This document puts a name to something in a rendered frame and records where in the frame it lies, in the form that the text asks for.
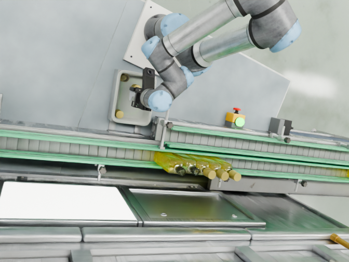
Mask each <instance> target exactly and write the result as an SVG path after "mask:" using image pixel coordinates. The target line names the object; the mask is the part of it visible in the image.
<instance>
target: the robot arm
mask: <svg viewBox="0 0 349 262"><path fill-rule="evenodd" d="M248 14H250V15H251V18H250V19H249V22H248V23H246V24H244V25H241V26H239V27H237V28H234V29H232V30H229V31H227V32H225V33H222V34H220V35H217V36H215V37H212V38H210V39H208V40H207V39H205V37H207V36H208V35H210V34H211V33H213V32H214V31H216V30H218V29H219V28H221V27H223V26H224V25H226V24H227V23H229V22H231V21H232V20H234V19H235V18H237V17H244V16H246V15H248ZM301 32H302V28H301V26H300V23H299V19H298V18H297V17H296V15H295V13H294V11H293V9H292V8H291V6H290V4H289V2H288V0H219V1H217V2H216V3H214V4H213V5H211V6H210V7H208V8H207V9H205V10H204V11H202V12H201V13H199V14H198V15H196V16H195V17H193V18H192V19H189V18H188V17H187V16H185V15H184V14H181V13H171V14H168V15H165V14H156V15H154V16H151V17H150V18H149V19H148V20H147V22H146V23H145V26H144V37H145V39H146V42H145V43H144V44H143V45H142V47H141V50H142V52H143V53H144V55H145V56H146V59H147V60H148V61H149V62H150V63H151V65H152V66H153V67H154V69H155V70H156V71H157V73H158V74H159V76H160V77H161V78H162V79H163V82H162V83H161V84H160V85H159V86H158V87H157V88H155V70H154V69H151V68H148V67H145V68H144V70H143V74H142V88H139V87H130V88H129V91H130V94H129V100H130V101H131V100H132V98H133V97H134V96H135V100H134V101H132V103H131V106H132V107H134V108H139V109H141V110H145V111H151V110H153V111H156V112H165V111H167V110H168V109H169V108H170V107H171V104H172V102H173V101H174V99H176V98H177V97H178V96H179V95H180V94H181V93H182V92H184V91H185V90H186V89H187V88H188V87H189V86H190V85H191V84H192V83H193V82H194V76H199V75H201V74H202V73H205V72H207V71H208V70H209V69H210V68H211V66H212V64H213V62H214V61H215V60H218V59H221V58H224V57H227V56H230V55H233V54H236V53H239V52H242V51H245V50H248V49H251V48H254V47H256V48H258V49H266V48H269V49H270V51H271V52H272V53H277V52H279V51H281V50H283V49H285V48H287V47H288V46H289V45H291V44H292V43H293V42H294V41H295V40H296V39H297V38H298V37H299V36H300V34H301ZM173 57H175V58H176V59H177V61H178V62H179V64H180V65H181V67H179V66H178V65H177V63H176V62H175V60H174V59H173ZM154 88H155V89H154ZM133 102H134V105H133ZM136 106H137V107H136Z"/></svg>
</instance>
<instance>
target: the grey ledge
mask: <svg viewBox="0 0 349 262"><path fill-rule="evenodd" d="M302 181H306V182H307V186H306V187H303V186H301V185H298V189H297V192H295V191H294V190H295V187H296V184H295V183H294V181H293V180H288V179H286V178H278V177H264V176H250V175H241V179H240V180H239V181H234V180H233V179H231V178H229V181H228V182H224V181H223V180H221V186H220V187H218V182H219V178H217V177H215V178H214V179H209V181H208V186H207V188H208V189H209V190H224V191H244V192H264V193H283V194H289V195H302V196H313V197H333V198H349V183H348V182H334V181H320V180H306V179H302Z"/></svg>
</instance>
